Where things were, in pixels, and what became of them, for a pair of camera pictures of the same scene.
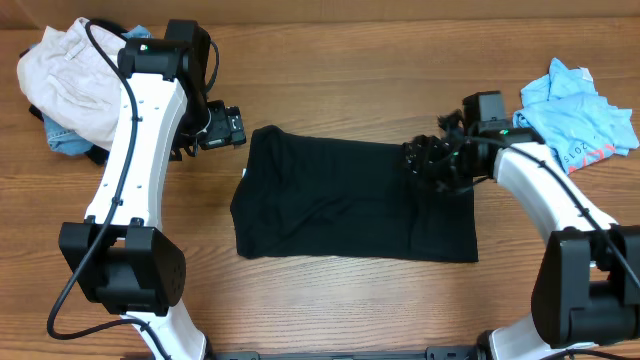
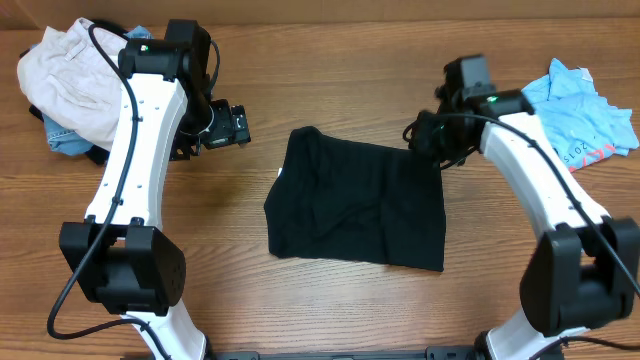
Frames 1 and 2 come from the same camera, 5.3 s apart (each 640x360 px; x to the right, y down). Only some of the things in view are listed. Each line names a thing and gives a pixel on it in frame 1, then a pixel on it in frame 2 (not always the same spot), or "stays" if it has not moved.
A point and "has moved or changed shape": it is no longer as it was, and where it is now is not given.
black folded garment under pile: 97,153 stays
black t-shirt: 298,196 has moved or changed shape
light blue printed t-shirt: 564,109 stays
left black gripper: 229,126 stays
